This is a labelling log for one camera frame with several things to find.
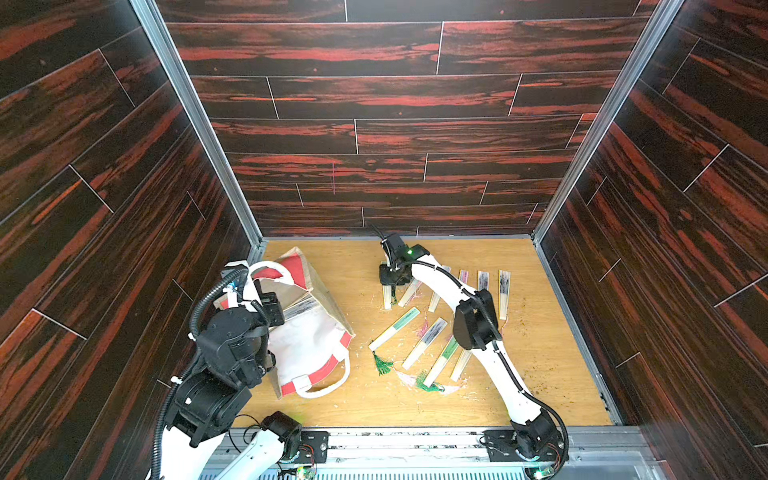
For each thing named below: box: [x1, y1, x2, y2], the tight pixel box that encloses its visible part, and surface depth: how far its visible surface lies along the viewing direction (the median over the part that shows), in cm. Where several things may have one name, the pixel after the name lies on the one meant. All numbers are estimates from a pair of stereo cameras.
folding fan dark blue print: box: [498, 270, 511, 320], surface depth 106 cm
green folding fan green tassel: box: [416, 335, 459, 392], surface depth 86 cm
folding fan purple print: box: [477, 270, 490, 291], surface depth 109 cm
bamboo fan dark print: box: [402, 317, 448, 370], surface depth 93 cm
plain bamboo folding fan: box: [382, 285, 392, 310], surface depth 103 cm
